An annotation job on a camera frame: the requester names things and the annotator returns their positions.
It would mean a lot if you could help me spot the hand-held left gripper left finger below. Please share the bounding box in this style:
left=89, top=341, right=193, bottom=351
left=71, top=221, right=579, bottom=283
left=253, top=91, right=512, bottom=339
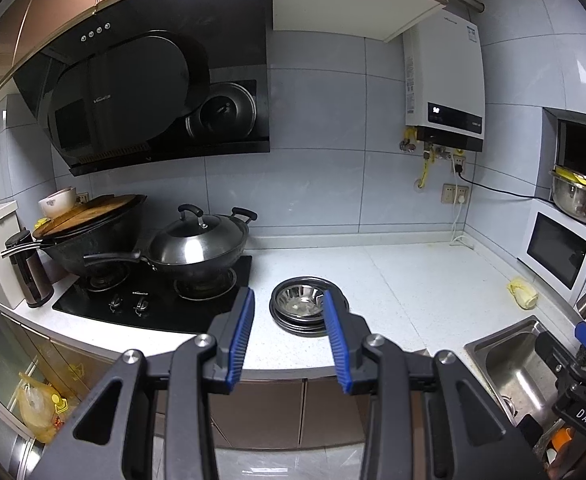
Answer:
left=33, top=287, right=256, bottom=480

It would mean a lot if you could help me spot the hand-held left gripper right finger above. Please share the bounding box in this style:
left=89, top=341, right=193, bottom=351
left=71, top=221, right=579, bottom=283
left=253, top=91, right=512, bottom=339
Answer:
left=320, top=290, right=548, bottom=480

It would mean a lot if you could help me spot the deep steel plate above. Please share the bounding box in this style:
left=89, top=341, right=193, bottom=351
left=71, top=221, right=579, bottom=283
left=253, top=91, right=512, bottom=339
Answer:
left=273, top=310, right=351, bottom=336

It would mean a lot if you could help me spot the stack of steel bowls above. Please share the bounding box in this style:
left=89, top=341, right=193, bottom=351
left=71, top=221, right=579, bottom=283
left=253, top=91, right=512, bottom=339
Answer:
left=269, top=275, right=352, bottom=332

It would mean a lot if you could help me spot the steel bowl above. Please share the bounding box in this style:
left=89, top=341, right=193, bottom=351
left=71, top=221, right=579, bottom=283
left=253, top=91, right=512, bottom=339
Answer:
left=271, top=280, right=327, bottom=317

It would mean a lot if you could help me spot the white microwave oven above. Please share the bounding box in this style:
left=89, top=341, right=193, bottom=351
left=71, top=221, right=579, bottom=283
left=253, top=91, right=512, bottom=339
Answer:
left=518, top=197, right=586, bottom=307

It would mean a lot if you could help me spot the base cabinet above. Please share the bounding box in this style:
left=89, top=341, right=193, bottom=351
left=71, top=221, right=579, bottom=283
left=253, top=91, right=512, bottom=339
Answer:
left=0, top=285, right=441, bottom=453

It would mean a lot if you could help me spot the pale yellow rag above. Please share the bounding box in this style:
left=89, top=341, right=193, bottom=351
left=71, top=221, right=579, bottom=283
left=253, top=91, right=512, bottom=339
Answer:
left=507, top=277, right=538, bottom=309

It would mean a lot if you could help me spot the steel sink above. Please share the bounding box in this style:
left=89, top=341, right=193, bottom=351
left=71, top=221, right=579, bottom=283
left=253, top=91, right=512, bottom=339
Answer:
left=463, top=315, right=580, bottom=422

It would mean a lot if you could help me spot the steel basin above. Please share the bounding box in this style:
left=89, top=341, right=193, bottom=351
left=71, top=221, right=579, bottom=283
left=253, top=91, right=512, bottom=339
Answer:
left=550, top=170, right=586, bottom=226

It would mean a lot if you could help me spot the steel wok lid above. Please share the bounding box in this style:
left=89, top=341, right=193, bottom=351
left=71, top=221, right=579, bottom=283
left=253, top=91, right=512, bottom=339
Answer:
left=148, top=203, right=250, bottom=266

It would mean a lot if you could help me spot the yellow lid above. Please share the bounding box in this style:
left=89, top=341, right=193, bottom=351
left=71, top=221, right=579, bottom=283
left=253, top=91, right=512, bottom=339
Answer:
left=553, top=164, right=586, bottom=194

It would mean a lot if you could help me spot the black gas cooktop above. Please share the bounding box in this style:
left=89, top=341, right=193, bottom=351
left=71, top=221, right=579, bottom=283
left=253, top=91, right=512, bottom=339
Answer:
left=52, top=255, right=254, bottom=335

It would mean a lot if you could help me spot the round wooden board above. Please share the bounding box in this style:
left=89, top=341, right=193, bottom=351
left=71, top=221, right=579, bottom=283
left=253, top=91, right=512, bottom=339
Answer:
left=33, top=193, right=147, bottom=239

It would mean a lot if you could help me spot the yellow plastic bag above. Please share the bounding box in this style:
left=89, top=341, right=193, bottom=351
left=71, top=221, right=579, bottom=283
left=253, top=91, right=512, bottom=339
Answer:
left=16, top=372, right=69, bottom=444

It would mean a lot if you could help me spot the dark thermos jug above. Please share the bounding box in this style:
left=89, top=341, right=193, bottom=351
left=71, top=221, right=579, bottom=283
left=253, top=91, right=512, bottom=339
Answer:
left=0, top=228, right=55, bottom=309

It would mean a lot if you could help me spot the white ceramic bowl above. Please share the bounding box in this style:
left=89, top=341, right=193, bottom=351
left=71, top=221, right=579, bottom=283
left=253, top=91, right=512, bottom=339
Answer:
left=38, top=186, right=77, bottom=220

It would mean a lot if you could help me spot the white water heater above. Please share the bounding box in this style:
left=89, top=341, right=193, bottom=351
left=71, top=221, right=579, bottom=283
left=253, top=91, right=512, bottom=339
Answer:
left=403, top=15, right=486, bottom=153

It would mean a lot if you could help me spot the black range hood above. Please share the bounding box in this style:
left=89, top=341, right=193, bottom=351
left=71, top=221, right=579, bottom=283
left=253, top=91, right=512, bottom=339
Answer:
left=13, top=0, right=274, bottom=178

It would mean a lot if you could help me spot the black power cable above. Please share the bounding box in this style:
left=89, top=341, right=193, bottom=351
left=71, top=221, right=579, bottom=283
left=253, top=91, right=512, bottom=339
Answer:
left=455, top=160, right=548, bottom=201

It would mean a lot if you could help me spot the steel wok with black handle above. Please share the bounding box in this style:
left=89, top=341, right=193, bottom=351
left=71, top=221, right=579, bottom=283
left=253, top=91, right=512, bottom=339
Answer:
left=83, top=205, right=259, bottom=282

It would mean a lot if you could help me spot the wall recess window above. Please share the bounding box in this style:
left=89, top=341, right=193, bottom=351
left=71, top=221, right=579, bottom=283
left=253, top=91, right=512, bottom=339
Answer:
left=543, top=107, right=586, bottom=201

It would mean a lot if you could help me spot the white power cable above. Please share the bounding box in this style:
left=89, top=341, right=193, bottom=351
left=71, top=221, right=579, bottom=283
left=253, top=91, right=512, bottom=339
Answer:
left=449, top=195, right=474, bottom=249

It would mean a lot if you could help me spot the white wall socket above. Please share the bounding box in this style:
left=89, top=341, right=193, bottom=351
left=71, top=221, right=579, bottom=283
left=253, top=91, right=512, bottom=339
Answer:
left=442, top=183, right=470, bottom=206

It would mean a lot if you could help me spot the yellow gas hose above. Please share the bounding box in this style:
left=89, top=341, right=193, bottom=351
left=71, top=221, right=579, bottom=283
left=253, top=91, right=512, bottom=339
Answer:
left=414, top=152, right=435, bottom=192

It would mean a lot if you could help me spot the brown wall cabinet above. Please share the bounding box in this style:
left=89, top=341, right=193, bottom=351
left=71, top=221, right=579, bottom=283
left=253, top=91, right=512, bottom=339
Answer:
left=0, top=0, right=448, bottom=111

